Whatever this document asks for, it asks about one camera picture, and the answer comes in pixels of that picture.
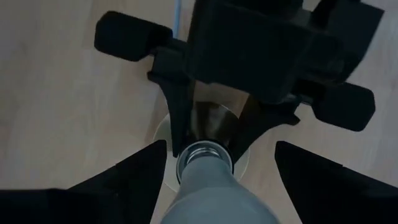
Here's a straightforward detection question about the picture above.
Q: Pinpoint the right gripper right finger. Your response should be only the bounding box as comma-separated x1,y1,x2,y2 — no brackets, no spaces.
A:
275,141,398,224

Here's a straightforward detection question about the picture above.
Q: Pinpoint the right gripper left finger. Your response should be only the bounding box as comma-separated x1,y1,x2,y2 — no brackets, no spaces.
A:
0,139,168,224

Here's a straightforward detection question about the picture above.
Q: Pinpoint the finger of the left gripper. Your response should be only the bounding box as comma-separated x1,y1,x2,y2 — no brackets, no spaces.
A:
229,82,376,162
94,11,196,158

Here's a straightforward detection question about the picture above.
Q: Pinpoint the white power cord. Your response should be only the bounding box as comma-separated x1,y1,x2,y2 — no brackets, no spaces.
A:
172,0,183,39

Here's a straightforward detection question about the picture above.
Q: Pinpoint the white lightbulb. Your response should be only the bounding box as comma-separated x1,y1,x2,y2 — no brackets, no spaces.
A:
160,146,279,224

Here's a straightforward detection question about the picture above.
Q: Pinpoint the brushed metal lamp socket base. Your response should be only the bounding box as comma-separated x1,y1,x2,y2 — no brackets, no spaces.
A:
152,101,251,192

